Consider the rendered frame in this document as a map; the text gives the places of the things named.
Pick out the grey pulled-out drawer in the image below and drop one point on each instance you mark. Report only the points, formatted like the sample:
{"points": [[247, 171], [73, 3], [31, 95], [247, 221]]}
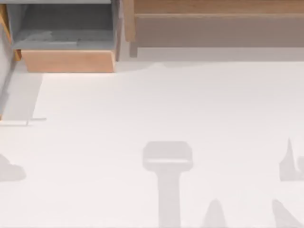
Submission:
{"points": [[64, 26]]}

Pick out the pale wooden drawer front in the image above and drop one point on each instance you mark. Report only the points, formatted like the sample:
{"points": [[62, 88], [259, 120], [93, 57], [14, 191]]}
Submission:
{"points": [[67, 61]]}

